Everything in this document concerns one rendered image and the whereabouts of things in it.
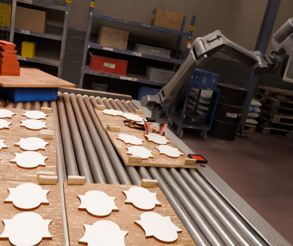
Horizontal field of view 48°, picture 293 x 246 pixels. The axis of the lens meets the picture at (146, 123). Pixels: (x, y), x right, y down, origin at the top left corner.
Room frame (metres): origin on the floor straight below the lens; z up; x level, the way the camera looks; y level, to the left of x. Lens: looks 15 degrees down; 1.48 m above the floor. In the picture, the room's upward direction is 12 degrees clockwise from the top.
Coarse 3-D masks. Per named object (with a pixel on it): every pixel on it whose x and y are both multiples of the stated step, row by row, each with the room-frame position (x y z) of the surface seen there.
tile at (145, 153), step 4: (128, 148) 1.43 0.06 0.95; (132, 148) 1.44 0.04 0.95; (136, 148) 1.45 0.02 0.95; (140, 148) 1.46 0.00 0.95; (144, 148) 1.47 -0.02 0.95; (128, 152) 1.38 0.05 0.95; (132, 152) 1.39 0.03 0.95; (136, 152) 1.40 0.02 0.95; (140, 152) 1.41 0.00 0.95; (144, 152) 1.42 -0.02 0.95; (148, 152) 1.43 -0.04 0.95; (144, 156) 1.37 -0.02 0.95; (148, 156) 1.38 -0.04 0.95; (152, 156) 1.39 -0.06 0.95
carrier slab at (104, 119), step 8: (96, 112) 1.97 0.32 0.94; (128, 112) 2.14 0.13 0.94; (104, 120) 1.84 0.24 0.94; (112, 120) 1.87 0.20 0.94; (120, 120) 1.91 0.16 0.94; (104, 128) 1.69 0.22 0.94; (120, 128) 1.74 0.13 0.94; (128, 128) 1.77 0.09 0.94; (144, 128) 1.84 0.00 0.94; (152, 128) 1.87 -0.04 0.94
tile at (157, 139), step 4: (144, 136) 1.67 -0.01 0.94; (148, 136) 1.66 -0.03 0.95; (152, 136) 1.67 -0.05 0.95; (156, 136) 1.69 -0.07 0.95; (160, 136) 1.71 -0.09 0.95; (148, 140) 1.60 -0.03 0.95; (152, 140) 1.61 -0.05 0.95; (156, 140) 1.63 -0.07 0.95; (160, 140) 1.64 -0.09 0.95; (164, 140) 1.66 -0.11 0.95; (160, 144) 1.59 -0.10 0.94; (164, 144) 1.60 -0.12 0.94
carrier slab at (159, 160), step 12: (108, 132) 1.63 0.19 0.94; (120, 132) 1.67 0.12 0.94; (132, 132) 1.72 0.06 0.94; (120, 144) 1.49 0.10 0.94; (144, 144) 1.56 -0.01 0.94; (156, 144) 1.59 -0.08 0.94; (168, 144) 1.63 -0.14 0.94; (120, 156) 1.37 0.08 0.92; (156, 156) 1.43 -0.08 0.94; (180, 156) 1.49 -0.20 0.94
